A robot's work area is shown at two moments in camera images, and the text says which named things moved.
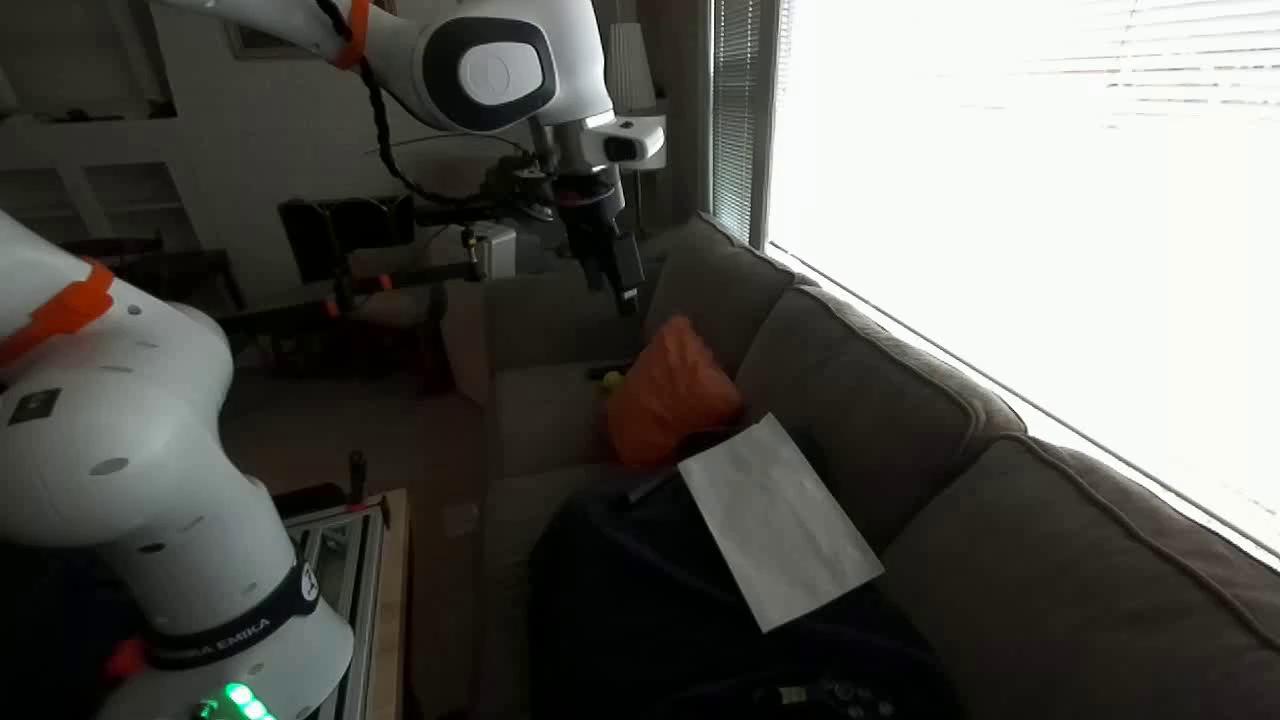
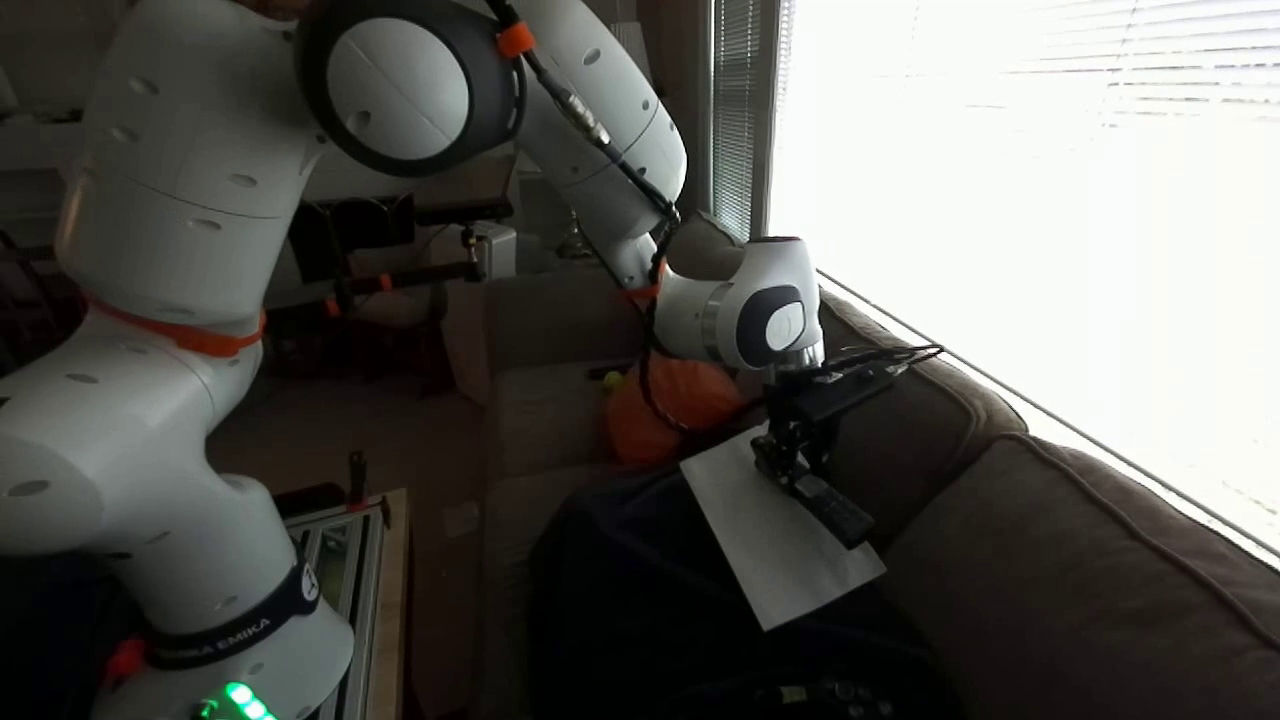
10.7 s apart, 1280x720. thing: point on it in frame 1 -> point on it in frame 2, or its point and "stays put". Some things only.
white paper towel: (782, 532) stays put
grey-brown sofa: (1033, 572) stays put
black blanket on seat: (638, 616) stays put
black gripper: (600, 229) -> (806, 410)
